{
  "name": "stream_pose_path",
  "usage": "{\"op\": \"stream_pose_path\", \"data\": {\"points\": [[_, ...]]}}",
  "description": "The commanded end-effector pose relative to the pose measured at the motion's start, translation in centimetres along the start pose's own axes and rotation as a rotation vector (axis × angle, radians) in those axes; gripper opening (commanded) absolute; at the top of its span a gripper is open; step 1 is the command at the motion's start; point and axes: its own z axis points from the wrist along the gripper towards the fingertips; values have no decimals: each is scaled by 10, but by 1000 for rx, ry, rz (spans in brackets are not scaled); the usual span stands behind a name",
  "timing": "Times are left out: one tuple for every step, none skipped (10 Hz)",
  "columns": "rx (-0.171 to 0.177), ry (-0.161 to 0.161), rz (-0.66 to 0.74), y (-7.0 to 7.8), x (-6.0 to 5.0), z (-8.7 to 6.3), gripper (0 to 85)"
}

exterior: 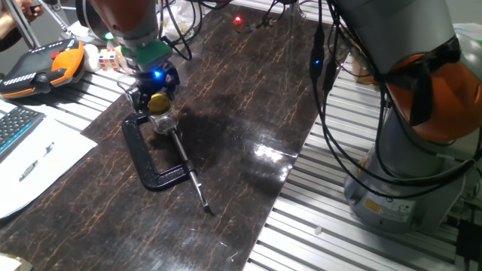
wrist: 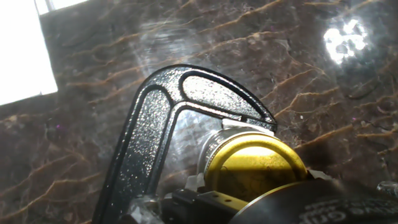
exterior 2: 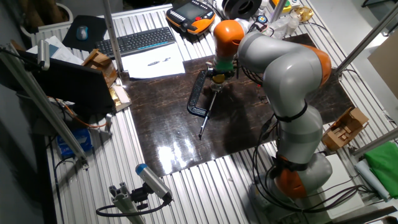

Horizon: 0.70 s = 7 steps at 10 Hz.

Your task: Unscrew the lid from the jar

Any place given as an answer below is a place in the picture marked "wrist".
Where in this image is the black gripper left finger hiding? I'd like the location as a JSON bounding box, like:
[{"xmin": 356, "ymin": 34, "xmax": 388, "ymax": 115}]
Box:
[{"xmin": 118, "ymin": 188, "xmax": 249, "ymax": 224}]

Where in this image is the black C-clamp with steel screw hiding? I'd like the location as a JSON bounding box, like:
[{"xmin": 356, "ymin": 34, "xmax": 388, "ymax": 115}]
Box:
[{"xmin": 91, "ymin": 63, "xmax": 278, "ymax": 224}]

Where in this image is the yellow metal jar lid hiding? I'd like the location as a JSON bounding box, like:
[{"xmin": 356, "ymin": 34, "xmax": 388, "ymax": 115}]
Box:
[{"xmin": 203, "ymin": 133, "xmax": 308, "ymax": 203}]

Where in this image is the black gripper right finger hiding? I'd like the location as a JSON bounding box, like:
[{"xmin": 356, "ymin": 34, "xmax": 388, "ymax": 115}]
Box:
[{"xmin": 376, "ymin": 180, "xmax": 398, "ymax": 198}]

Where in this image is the dark marble pattern mat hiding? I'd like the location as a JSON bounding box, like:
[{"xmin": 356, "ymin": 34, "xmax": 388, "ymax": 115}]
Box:
[{"xmin": 0, "ymin": 0, "xmax": 398, "ymax": 224}]

